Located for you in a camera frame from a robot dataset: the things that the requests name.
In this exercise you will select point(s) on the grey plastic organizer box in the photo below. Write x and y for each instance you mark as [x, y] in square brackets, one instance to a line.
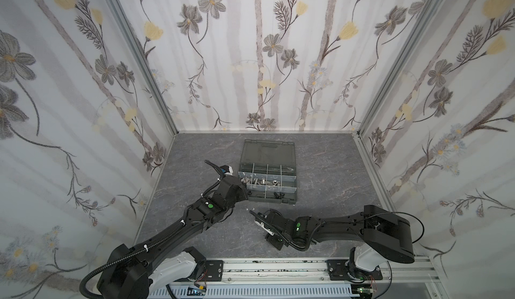
[268, 169]

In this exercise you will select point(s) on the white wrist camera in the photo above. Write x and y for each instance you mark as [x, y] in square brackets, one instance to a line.
[227, 170]
[266, 227]

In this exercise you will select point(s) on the white perforated cable duct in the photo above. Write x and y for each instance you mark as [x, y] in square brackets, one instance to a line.
[259, 291]

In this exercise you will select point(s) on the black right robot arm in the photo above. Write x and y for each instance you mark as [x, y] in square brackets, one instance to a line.
[385, 235]

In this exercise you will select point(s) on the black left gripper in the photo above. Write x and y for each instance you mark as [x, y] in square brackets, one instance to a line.
[233, 179]

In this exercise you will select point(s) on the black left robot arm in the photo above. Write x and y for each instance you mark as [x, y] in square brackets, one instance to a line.
[128, 271]

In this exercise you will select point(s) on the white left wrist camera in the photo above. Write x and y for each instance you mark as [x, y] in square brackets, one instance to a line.
[227, 170]

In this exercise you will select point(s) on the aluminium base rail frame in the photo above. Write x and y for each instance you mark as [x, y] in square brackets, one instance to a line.
[417, 280]

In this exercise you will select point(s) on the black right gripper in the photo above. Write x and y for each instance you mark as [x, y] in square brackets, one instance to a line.
[263, 219]

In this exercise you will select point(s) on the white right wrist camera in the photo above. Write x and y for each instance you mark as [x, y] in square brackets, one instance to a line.
[266, 227]

